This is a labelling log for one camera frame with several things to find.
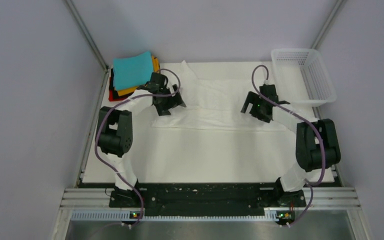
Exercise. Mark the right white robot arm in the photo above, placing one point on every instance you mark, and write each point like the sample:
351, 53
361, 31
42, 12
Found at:
316, 142

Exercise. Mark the white t shirt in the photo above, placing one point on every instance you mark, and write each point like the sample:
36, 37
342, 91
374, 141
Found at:
214, 94

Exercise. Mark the folded black t shirt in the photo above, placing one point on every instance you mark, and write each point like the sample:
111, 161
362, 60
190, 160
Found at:
111, 81

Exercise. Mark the folded red t shirt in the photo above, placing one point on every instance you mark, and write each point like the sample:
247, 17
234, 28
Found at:
116, 97

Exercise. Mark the white slotted cable duct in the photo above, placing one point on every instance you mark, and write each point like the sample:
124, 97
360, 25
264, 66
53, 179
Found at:
131, 216

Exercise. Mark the aluminium frame rail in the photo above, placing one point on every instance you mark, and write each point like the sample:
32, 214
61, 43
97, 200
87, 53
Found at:
324, 198

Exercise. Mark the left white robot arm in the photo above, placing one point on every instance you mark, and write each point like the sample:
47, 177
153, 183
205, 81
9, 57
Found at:
114, 129

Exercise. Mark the folded cyan t shirt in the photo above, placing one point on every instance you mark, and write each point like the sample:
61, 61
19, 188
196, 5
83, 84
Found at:
132, 71

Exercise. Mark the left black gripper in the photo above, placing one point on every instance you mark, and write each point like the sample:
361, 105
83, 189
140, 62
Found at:
173, 101

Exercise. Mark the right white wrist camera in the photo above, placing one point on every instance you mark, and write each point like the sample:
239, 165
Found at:
266, 82

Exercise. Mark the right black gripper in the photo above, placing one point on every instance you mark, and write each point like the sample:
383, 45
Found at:
251, 98

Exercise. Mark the white plastic basket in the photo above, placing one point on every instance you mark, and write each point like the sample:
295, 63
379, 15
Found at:
302, 76

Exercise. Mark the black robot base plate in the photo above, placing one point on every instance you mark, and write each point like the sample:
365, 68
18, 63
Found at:
205, 199

